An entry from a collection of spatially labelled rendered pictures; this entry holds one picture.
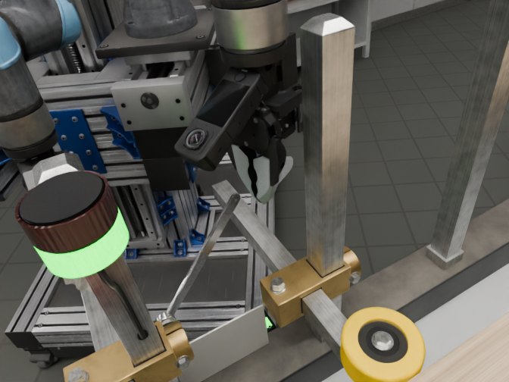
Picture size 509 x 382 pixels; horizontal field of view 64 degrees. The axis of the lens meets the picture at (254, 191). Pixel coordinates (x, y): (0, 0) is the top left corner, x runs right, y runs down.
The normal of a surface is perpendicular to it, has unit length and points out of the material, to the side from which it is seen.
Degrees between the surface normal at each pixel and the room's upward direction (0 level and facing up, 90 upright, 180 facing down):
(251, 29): 90
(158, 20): 73
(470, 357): 0
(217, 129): 28
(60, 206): 0
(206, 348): 90
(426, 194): 0
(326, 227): 90
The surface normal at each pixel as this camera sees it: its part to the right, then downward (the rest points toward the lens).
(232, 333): 0.47, 0.51
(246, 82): -0.39, -0.44
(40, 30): 0.80, 0.20
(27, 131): 0.65, 0.43
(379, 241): -0.11, -0.77
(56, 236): 0.14, 0.61
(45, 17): 0.73, 0.00
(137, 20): -0.45, 0.33
